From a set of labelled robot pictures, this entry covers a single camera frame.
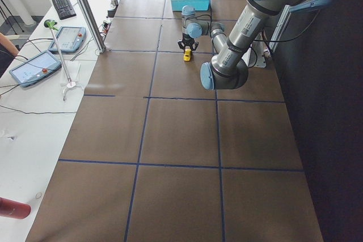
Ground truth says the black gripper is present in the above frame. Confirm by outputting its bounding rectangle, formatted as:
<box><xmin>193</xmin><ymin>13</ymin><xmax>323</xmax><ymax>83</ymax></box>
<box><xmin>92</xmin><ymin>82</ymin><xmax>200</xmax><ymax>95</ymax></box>
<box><xmin>178</xmin><ymin>34</ymin><xmax>199</xmax><ymax>52</ymax></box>

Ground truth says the yellow beetle toy car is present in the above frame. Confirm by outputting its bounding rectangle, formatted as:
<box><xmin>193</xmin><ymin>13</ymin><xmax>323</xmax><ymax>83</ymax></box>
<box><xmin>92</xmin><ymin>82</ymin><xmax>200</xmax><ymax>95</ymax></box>
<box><xmin>183</xmin><ymin>49</ymin><xmax>192</xmax><ymax>62</ymax></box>

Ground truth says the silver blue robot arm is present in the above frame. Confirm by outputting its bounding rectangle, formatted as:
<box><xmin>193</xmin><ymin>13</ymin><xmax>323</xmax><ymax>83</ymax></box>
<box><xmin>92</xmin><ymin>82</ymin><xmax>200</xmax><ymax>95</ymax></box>
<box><xmin>179</xmin><ymin>0</ymin><xmax>302</xmax><ymax>90</ymax></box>

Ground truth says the person forearm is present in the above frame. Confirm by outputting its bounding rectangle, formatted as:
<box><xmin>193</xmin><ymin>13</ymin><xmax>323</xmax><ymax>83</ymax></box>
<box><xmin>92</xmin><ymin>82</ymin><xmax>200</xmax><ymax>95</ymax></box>
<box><xmin>0</xmin><ymin>33</ymin><xmax>19</xmax><ymax>57</ymax></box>

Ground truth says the small metal cup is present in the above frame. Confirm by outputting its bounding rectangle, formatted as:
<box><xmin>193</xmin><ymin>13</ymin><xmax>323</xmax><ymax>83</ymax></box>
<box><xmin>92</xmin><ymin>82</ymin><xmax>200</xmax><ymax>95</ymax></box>
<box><xmin>110</xmin><ymin>0</ymin><xmax>119</xmax><ymax>7</ymax></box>

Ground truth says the far teach pendant tablet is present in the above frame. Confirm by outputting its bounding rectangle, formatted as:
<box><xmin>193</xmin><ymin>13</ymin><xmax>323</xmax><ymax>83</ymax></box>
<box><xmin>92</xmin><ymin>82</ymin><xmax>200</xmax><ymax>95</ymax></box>
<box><xmin>53</xmin><ymin>26</ymin><xmax>86</xmax><ymax>54</ymax></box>

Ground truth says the teach pendant tablet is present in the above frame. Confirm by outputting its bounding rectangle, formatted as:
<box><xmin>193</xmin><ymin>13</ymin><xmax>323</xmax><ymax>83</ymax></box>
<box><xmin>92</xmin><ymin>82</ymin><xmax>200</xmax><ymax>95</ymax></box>
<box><xmin>9</xmin><ymin>50</ymin><xmax>62</xmax><ymax>88</ymax></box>
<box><xmin>53</xmin><ymin>26</ymin><xmax>86</xmax><ymax>54</ymax></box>

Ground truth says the black keyboard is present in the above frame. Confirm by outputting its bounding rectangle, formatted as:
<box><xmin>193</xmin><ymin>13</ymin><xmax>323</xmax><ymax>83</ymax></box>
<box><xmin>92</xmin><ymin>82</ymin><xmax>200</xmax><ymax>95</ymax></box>
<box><xmin>52</xmin><ymin>0</ymin><xmax>76</xmax><ymax>20</ymax></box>

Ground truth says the silver rod white stand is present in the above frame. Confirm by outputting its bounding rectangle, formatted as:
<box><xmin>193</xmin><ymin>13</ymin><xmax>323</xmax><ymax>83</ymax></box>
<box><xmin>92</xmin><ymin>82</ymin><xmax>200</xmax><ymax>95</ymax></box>
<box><xmin>44</xmin><ymin>19</ymin><xmax>84</xmax><ymax>101</ymax></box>

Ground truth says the near teach pendant tablet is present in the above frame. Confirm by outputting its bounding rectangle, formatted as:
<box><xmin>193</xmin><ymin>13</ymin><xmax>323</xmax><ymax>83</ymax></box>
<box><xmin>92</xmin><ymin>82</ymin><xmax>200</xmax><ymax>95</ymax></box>
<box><xmin>9</xmin><ymin>50</ymin><xmax>62</xmax><ymax>88</ymax></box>

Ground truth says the red cylinder bottle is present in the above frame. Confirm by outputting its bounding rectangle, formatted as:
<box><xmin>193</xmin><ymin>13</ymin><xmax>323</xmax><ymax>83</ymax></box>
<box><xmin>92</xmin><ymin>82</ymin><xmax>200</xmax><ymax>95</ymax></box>
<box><xmin>0</xmin><ymin>197</ymin><xmax>31</xmax><ymax>219</ymax></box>

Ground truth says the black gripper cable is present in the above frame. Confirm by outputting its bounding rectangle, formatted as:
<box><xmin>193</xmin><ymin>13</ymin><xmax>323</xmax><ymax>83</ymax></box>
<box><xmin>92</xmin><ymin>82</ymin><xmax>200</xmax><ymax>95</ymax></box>
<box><xmin>194</xmin><ymin>14</ymin><xmax>213</xmax><ymax>24</ymax></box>

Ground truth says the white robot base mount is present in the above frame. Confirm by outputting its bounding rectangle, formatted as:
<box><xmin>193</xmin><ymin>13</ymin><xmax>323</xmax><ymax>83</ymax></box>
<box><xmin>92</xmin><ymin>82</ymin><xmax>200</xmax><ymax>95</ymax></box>
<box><xmin>242</xmin><ymin>41</ymin><xmax>267</xmax><ymax>68</ymax></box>

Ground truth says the aluminium frame post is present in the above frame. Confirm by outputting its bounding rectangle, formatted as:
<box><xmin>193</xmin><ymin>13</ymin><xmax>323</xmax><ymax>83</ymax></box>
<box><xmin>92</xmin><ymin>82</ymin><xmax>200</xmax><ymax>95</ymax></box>
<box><xmin>77</xmin><ymin>0</ymin><xmax>106</xmax><ymax>53</ymax></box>

